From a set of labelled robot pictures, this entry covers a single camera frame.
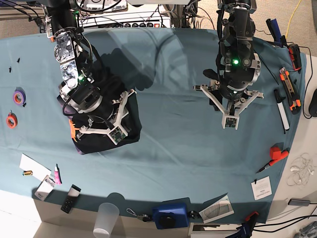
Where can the pink glue tube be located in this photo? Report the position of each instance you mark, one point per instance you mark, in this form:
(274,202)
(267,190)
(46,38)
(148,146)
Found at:
(57,175)

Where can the orange plastic block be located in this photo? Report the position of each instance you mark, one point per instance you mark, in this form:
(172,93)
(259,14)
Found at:
(277,152)

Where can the black printed t-shirt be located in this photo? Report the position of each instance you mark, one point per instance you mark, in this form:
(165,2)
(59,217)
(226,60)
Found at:
(131,119)

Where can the purple tape roll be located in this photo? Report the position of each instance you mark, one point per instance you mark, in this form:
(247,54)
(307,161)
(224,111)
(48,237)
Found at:
(19,96)

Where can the metal carabiner clip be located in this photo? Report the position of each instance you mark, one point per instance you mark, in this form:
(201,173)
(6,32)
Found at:
(143,217)

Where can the white black marker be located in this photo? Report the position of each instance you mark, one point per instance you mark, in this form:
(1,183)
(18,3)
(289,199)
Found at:
(279,100)

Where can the orange tape roll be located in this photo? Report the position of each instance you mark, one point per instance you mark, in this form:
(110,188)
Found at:
(11,120)

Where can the white printed card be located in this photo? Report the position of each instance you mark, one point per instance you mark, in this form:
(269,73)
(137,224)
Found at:
(261,188)

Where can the blue box device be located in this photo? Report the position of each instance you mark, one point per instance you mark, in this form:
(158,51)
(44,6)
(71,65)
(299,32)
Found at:
(170,216)

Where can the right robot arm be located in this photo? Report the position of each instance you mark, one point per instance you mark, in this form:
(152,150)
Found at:
(73,51)

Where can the black white remote control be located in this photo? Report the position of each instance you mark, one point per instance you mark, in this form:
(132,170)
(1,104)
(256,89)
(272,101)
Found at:
(71,199)

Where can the white power strip red light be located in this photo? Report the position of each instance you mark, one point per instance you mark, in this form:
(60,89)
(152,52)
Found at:
(126,19)

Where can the teal table cloth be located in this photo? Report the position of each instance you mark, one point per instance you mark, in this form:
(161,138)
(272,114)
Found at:
(183,151)

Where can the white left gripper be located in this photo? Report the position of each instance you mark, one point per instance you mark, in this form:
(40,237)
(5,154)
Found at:
(237,101)

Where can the black zip tie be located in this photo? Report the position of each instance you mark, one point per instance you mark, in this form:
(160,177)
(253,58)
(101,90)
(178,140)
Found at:
(272,75)

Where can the small brass battery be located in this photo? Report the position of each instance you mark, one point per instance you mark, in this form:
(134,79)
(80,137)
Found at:
(27,173)

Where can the white packaged card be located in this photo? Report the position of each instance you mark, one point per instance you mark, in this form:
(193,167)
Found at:
(45,188)

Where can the orange black utility knife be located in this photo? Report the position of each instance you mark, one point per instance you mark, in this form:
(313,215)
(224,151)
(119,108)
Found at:
(293,96)

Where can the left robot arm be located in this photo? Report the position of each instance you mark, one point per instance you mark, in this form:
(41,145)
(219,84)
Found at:
(238,66)

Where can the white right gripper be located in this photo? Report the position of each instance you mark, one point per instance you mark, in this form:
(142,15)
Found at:
(115,131)

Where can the red black tool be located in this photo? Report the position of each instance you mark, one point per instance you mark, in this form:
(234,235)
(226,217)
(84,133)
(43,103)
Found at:
(295,56)

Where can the white paper sheet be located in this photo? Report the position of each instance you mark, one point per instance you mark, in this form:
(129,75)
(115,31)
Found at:
(38,171)

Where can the clear plastic cup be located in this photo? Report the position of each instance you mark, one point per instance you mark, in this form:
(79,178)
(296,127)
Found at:
(107,216)

